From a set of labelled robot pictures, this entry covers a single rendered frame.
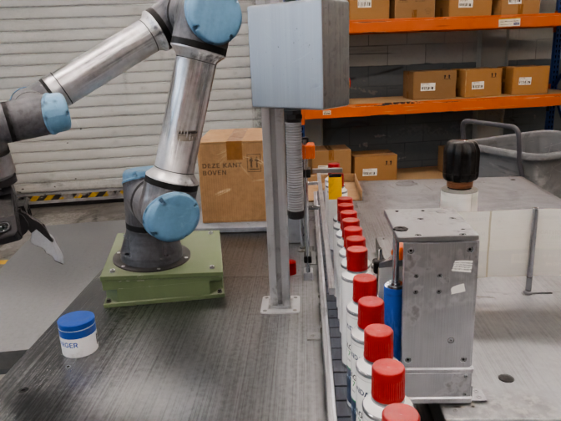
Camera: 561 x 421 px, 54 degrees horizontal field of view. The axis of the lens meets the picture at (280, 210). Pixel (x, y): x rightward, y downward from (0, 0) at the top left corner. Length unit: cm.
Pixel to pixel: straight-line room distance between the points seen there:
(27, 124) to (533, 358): 98
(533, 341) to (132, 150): 488
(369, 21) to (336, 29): 395
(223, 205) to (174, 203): 67
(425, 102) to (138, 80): 265
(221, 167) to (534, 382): 117
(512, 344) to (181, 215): 69
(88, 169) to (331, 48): 485
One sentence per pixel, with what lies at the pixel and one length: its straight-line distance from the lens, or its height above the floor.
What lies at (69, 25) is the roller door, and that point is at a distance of 564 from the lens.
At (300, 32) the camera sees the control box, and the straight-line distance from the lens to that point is 104.
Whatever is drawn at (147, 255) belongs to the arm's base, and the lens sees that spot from 135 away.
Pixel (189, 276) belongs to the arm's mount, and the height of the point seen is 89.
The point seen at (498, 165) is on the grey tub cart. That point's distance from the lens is 350.
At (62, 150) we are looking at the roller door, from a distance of 575.
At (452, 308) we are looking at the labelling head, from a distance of 82.
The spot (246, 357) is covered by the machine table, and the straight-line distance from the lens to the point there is 110.
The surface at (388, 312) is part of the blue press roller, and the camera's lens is 83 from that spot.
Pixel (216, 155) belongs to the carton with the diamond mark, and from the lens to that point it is 180.
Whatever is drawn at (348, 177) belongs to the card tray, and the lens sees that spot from 242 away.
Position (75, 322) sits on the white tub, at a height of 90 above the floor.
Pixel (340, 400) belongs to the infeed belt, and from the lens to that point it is 89.
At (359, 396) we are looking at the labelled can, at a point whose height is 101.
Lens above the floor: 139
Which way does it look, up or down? 16 degrees down
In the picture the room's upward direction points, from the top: 2 degrees counter-clockwise
